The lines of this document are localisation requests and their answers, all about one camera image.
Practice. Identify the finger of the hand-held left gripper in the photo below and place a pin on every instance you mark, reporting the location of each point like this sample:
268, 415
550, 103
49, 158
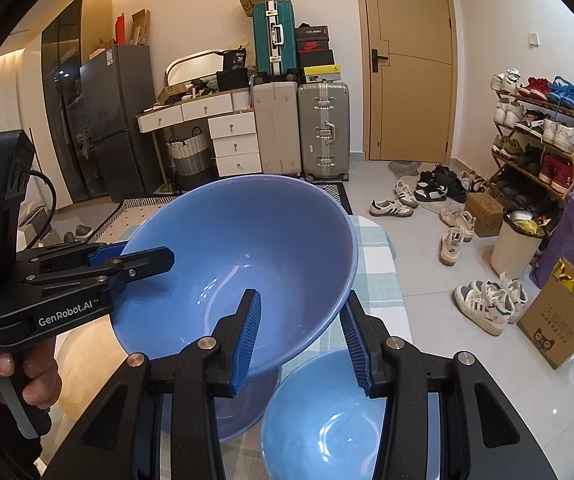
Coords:
104, 256
152, 262

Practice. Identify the purple bag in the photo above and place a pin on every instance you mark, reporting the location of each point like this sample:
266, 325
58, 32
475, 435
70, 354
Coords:
572, 230

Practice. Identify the wooden door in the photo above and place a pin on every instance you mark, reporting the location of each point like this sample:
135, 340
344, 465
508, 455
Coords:
407, 110

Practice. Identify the dark slipper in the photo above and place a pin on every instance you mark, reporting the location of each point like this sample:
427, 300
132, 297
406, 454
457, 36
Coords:
69, 237
83, 231

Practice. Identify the blue bowl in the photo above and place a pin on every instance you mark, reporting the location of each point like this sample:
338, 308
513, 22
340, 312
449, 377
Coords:
327, 425
247, 240

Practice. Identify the white vanity desk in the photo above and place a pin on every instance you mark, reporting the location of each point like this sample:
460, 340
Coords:
232, 135

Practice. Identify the person's left hand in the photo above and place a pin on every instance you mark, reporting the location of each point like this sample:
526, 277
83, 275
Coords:
42, 380

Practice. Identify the assorted racked shoes collection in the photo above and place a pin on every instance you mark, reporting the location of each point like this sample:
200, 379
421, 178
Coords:
557, 135

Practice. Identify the oval mirror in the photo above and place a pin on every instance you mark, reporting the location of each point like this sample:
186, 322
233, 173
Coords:
192, 67

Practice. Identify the silver suitcase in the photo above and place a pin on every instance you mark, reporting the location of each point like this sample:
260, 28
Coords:
324, 125

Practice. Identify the dark glass cabinet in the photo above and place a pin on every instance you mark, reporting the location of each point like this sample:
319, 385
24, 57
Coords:
64, 85

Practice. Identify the loose sneakers group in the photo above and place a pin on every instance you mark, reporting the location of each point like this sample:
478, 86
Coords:
457, 220

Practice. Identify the brown cardboard box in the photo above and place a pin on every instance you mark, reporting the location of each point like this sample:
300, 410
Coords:
484, 215

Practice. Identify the red flat box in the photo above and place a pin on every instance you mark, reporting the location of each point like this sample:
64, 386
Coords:
120, 30

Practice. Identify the white curtain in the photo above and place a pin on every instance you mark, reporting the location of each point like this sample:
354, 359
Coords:
12, 90

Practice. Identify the flat cardboard packaging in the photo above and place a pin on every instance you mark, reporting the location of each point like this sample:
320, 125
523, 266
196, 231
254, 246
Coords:
141, 27

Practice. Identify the grey door mat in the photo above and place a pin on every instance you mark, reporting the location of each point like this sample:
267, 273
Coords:
403, 169

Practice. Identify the black storage box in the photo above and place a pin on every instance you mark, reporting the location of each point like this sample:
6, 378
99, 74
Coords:
234, 80

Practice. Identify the yellow black shoe box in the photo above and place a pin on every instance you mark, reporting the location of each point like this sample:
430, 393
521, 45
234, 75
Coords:
321, 75

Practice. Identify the white trash bin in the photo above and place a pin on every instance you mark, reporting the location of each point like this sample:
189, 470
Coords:
512, 255

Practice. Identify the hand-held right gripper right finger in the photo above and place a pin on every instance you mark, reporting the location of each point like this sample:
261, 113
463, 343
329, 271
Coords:
357, 350

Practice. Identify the small cardboard box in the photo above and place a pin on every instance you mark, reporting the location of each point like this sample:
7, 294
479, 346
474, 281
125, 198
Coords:
171, 94

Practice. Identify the woven laundry basket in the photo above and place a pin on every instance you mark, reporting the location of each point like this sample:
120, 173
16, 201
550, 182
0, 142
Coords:
189, 160

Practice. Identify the black paper bag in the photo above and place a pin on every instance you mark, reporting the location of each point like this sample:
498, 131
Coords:
234, 60

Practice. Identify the grey refrigerator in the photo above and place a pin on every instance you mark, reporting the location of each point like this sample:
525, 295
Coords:
117, 110

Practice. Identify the plain black shoe box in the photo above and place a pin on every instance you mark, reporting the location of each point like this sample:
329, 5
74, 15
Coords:
317, 59

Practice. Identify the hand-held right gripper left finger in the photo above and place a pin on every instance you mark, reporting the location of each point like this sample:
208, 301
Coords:
247, 340

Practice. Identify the black shoe box red label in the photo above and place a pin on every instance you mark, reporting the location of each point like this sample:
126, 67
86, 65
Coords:
313, 32

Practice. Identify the beige suitcase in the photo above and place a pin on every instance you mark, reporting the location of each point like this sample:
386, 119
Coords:
274, 125

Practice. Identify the teal suitcase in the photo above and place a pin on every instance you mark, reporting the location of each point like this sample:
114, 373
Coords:
267, 50

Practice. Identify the large printed cardboard box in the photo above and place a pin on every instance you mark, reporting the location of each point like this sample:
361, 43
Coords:
557, 325

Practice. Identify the green checked tablecloth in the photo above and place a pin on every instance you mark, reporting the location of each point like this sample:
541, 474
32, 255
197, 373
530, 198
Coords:
382, 280

